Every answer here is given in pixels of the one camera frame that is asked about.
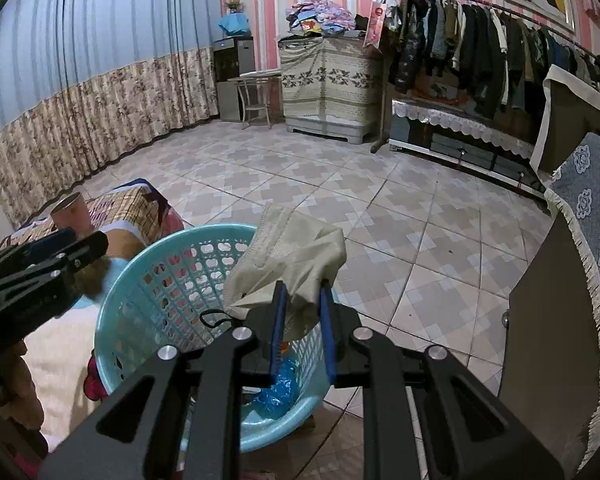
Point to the metal clothes rack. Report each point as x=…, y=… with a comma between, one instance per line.
x=480, y=6

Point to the pile of folded clothes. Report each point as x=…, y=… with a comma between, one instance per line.
x=320, y=15

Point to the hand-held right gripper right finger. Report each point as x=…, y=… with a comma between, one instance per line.
x=327, y=332

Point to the pink mug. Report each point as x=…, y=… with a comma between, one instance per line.
x=72, y=215

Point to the pink printed tote bag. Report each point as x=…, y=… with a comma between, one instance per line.
x=380, y=25

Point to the blue plastic bag on dispenser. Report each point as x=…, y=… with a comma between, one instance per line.
x=234, y=25

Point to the white metal chair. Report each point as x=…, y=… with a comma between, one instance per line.
x=255, y=105

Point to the beige face mask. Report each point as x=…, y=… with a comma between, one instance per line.
x=290, y=255

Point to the cloth-covered cabinet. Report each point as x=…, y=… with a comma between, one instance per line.
x=325, y=85

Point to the teal plastic basket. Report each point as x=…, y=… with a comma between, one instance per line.
x=170, y=280

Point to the person's left forearm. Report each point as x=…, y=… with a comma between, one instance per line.
x=20, y=390

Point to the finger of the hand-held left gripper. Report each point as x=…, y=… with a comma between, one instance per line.
x=87, y=252
x=50, y=245

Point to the small potted plant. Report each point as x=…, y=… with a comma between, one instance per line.
x=235, y=7

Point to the dark cloth with cream border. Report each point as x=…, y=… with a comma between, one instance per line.
x=575, y=115

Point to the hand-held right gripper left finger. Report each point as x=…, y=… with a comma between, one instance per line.
x=279, y=325

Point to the blue plastic bag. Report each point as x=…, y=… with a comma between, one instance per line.
x=234, y=25
x=280, y=390

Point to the blue curtain with floral hem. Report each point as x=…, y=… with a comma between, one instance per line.
x=80, y=60

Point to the blue patterned fringed cloth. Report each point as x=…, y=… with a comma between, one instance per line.
x=597, y=200

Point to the checked woven mat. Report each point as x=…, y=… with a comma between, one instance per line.
x=125, y=210

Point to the grey water dispenser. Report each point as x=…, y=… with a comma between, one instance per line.
x=232, y=80

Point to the low cabinet with lace cover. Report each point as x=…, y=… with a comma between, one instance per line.
x=455, y=130

